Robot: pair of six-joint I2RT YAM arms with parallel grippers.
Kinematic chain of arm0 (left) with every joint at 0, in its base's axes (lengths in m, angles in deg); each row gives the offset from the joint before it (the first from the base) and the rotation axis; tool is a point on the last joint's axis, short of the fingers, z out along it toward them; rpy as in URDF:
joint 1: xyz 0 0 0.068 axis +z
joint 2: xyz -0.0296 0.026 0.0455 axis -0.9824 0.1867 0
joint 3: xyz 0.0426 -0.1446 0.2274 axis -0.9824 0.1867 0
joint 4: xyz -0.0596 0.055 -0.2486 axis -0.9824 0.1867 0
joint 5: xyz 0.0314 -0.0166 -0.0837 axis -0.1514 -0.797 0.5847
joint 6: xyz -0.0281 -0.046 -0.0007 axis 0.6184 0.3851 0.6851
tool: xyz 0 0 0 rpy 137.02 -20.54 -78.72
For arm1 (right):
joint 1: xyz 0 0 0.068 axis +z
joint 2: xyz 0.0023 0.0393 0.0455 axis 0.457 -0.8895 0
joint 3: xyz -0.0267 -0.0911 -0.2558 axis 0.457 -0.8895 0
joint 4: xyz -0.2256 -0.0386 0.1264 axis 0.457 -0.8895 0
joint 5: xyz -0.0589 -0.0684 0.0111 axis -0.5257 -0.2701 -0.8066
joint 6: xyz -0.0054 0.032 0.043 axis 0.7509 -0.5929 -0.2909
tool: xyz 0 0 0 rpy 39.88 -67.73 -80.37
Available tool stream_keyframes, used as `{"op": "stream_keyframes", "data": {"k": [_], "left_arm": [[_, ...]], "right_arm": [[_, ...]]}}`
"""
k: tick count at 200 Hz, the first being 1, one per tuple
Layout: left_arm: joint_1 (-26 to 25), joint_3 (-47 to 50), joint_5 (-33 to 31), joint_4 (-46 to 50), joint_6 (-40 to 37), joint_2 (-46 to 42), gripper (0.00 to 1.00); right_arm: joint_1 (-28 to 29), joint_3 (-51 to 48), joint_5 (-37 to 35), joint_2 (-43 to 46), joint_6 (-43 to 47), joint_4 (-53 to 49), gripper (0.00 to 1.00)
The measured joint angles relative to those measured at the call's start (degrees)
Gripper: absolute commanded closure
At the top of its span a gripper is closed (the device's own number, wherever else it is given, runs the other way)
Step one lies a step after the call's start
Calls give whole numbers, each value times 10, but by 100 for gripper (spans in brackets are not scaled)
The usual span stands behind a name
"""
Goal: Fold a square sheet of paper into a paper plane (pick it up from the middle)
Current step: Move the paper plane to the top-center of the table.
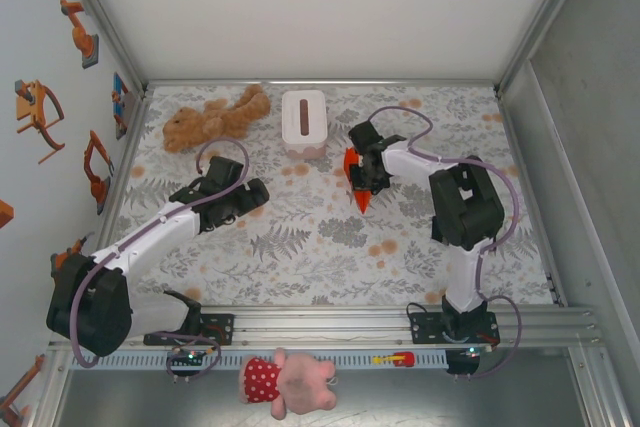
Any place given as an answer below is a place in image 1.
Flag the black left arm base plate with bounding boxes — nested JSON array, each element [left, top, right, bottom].
[[143, 313, 236, 347]]

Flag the brown teddy bear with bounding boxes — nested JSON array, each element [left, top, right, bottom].
[[162, 83, 272, 154]]

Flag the small circuit board with LED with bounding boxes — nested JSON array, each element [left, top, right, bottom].
[[167, 346, 212, 364], [449, 344, 494, 361]]

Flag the aluminium corner post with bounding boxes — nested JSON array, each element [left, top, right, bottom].
[[492, 0, 600, 94], [57, 0, 151, 94]]

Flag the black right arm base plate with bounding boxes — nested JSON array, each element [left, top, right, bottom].
[[408, 311, 500, 347]]

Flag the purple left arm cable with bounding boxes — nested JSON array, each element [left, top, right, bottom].
[[69, 136, 250, 384]]

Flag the orange curved robot sticker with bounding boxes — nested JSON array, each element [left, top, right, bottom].
[[13, 79, 67, 165]]

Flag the thin aluminium cross rail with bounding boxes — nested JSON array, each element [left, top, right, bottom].
[[144, 77, 501, 89]]

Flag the blue and orange sticker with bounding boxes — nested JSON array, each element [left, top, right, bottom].
[[110, 71, 131, 141]]

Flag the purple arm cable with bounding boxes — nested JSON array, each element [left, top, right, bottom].
[[367, 105, 524, 381], [69, 136, 250, 384]]

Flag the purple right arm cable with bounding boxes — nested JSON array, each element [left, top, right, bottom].
[[367, 105, 524, 381]]

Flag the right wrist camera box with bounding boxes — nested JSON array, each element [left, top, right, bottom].
[[348, 121, 385, 152]]

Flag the white tissue box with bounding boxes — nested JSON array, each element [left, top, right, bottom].
[[281, 89, 330, 161]]

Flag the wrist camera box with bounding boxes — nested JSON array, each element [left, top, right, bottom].
[[348, 121, 385, 152], [202, 156, 245, 192]]

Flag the floral printed tablecloth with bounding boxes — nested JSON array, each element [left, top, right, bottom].
[[94, 84, 557, 307]]

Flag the pink plush toy polka dots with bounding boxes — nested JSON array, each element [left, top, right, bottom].
[[238, 346, 339, 421]]

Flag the perforated grey cable duct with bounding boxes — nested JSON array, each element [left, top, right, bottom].
[[67, 349, 450, 371]]

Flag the aluminium side rail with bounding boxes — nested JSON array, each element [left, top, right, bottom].
[[494, 91, 566, 307], [87, 91, 151, 273]]

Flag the aluminium rail beam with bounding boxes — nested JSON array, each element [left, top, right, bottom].
[[47, 304, 606, 351]]

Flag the small red yellow tool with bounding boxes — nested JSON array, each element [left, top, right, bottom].
[[372, 350, 415, 368]]

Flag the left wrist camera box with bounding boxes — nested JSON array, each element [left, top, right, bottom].
[[202, 156, 245, 192]]

